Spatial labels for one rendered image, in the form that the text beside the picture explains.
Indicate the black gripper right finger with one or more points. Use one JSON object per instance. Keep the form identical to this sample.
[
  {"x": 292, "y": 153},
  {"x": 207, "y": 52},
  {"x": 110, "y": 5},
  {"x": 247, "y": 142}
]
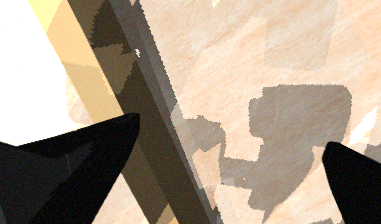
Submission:
[{"x": 355, "y": 182}]

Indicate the long wooden bed rail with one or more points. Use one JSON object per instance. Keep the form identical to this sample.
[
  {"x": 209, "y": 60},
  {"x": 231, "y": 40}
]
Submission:
[{"x": 100, "y": 64}]

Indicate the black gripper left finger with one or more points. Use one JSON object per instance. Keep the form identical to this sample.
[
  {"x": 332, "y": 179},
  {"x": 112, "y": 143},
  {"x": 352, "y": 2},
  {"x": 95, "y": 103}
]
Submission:
[{"x": 65, "y": 179}]

